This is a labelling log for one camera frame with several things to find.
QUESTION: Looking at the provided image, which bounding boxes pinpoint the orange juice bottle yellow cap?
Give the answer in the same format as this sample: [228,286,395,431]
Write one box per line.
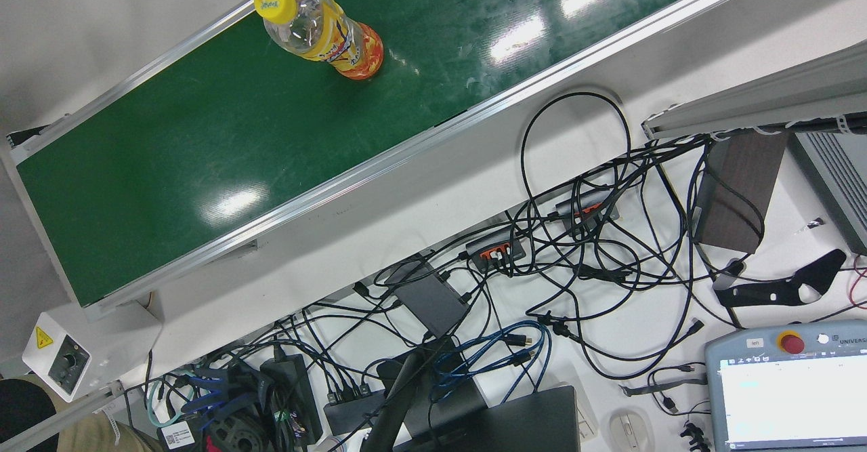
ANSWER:
[254,0,385,81]

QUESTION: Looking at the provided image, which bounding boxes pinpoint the black power adapter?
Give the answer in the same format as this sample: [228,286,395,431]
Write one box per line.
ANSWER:
[261,354,324,443]

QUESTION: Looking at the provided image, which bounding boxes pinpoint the aluminium profile post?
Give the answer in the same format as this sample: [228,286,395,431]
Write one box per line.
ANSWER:
[642,39,867,141]

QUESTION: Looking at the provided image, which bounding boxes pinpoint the black hub orange ports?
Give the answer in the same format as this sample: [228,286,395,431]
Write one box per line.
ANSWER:
[555,194,618,236]
[466,234,528,271]

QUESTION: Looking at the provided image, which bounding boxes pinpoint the blue cable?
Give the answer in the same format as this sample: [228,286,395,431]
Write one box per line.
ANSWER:
[433,320,553,398]

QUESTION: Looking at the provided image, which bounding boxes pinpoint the green conveyor belt aluminium frame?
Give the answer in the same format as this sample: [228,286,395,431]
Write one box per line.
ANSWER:
[5,0,800,322]

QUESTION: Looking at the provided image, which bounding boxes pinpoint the long black cable loop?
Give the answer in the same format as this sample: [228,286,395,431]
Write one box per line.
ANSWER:
[520,91,632,236]

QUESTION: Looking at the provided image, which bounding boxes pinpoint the black rectangular dock box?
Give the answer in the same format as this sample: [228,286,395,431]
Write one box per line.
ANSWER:
[393,262,469,337]

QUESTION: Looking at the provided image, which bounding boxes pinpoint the white keyboard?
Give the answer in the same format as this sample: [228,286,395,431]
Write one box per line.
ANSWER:
[573,398,599,443]

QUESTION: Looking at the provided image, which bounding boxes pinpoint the flat black metal bracket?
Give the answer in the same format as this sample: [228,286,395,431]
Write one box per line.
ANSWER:
[715,249,847,308]

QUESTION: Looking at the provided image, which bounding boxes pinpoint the black finned power supply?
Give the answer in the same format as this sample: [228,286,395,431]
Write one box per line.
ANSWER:
[789,130,867,253]

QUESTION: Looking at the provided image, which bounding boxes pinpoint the black cable reel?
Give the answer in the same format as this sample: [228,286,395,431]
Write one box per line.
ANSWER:
[203,411,272,452]

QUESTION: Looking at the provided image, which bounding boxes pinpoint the black multiport hub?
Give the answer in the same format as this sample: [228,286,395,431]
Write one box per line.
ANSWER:
[324,384,387,436]

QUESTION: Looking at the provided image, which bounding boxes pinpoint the person in black shirt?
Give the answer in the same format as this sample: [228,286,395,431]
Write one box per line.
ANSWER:
[0,377,58,452]

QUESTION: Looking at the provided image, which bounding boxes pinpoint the grey blue teach pendant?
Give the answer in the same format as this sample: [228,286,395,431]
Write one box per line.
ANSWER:
[704,327,867,452]

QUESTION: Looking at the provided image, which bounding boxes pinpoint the black computer monitor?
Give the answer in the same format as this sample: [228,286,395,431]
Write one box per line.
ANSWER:
[361,350,581,452]

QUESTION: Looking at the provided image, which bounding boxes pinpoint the white computer mouse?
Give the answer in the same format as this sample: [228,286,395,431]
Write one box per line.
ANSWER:
[610,408,654,450]

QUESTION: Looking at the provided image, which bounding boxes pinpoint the white conveyor speed controller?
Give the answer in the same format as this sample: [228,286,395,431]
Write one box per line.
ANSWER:
[22,300,163,402]

